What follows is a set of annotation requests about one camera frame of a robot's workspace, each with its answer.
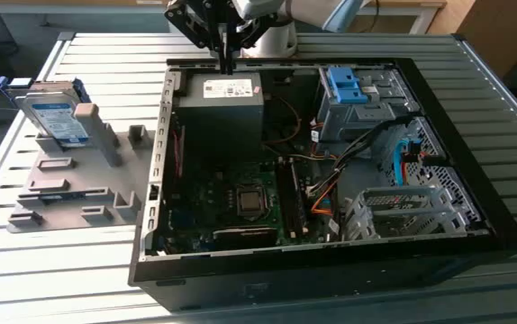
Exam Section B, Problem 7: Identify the CPU socket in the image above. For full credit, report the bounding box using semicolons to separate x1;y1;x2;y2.
233;183;269;217

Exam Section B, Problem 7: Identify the grey parts rack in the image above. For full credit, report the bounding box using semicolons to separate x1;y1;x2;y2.
4;103;159;234

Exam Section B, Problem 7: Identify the hard disk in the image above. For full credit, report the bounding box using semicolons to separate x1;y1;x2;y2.
0;76;94;149

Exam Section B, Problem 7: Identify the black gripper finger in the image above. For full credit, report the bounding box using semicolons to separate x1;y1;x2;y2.
228;18;271;75
163;0;231;74

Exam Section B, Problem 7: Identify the brown wooden cabinet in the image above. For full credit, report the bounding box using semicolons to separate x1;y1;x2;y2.
428;0;517;79

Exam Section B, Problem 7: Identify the red orange power wire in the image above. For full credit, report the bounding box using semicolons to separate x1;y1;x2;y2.
399;143;448;186

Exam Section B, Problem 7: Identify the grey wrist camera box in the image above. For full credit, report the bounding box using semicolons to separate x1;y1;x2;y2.
233;0;284;20

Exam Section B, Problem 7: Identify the blue plastic drive latch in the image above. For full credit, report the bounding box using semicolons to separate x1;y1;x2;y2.
327;67;370;105

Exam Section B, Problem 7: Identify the silver disk bay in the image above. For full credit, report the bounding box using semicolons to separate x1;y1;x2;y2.
342;184;487;242

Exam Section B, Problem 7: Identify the red flat cable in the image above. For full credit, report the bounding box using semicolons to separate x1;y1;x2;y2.
172;126;187;178

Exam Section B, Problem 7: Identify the silver optical drive cage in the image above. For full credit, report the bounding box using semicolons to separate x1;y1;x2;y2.
314;65;422;144

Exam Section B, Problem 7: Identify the thin orange wire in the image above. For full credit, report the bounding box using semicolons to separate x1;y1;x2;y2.
261;94;303;146

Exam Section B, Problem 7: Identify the black RAM stick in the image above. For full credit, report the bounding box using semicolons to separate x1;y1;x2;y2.
275;157;299;239
287;158;310;236

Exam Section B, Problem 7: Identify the green motherboard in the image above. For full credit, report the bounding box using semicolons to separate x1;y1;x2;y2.
163;158;331;254

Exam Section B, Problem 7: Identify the black cable bundle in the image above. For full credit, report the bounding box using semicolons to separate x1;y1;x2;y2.
327;116;415;176

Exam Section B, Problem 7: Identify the grey power supply unit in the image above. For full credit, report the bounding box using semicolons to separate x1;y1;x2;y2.
171;72;267;158

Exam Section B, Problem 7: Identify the black PC case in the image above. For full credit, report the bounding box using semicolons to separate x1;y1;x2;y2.
125;57;517;313

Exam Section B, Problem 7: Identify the blue labelled RAM stick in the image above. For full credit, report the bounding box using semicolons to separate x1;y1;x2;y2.
37;192;86;205

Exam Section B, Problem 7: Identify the black graphics card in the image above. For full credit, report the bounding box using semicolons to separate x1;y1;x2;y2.
211;225;280;251

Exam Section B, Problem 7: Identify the orange black wire bundle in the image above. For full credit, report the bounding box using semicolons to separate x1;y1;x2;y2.
306;167;347;217

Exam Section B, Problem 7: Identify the blue flat data wire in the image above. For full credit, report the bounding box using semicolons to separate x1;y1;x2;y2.
392;137;422;187

